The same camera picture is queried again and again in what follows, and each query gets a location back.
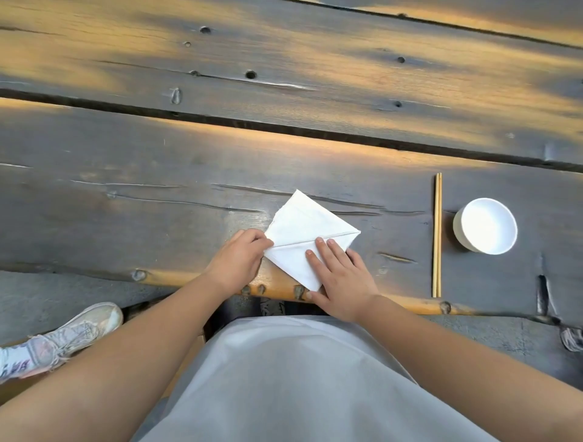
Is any person's right forearm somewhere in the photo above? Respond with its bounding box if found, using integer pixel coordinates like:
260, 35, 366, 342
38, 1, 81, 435
356, 294, 583, 442

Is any person's left forearm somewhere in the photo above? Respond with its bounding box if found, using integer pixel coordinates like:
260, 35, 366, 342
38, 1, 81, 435
0, 272, 233, 442

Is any person's right hand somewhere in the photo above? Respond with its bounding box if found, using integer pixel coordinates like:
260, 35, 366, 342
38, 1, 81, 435
305, 237, 381, 323

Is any grey shoe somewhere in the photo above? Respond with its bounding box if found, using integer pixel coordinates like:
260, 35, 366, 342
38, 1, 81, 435
560, 325, 583, 353

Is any white paper napkin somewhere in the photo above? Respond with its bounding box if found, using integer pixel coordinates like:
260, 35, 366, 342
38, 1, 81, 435
263, 189, 361, 292

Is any white patterned sock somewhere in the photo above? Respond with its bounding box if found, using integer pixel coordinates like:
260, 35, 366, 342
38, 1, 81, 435
0, 344, 33, 384

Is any person's left hand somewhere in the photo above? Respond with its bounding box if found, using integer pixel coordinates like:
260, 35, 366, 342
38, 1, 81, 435
203, 229, 275, 297

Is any white round bowl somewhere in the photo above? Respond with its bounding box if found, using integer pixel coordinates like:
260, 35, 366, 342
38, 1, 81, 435
453, 198, 518, 255

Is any wooden chopstick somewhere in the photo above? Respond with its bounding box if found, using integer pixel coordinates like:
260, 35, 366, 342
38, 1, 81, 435
431, 173, 439, 299
436, 173, 443, 299

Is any white pink sneaker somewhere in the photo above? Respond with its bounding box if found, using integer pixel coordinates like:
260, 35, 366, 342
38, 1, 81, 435
26, 302, 124, 370

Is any white garment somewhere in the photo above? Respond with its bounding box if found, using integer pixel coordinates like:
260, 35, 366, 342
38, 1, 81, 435
132, 315, 500, 442

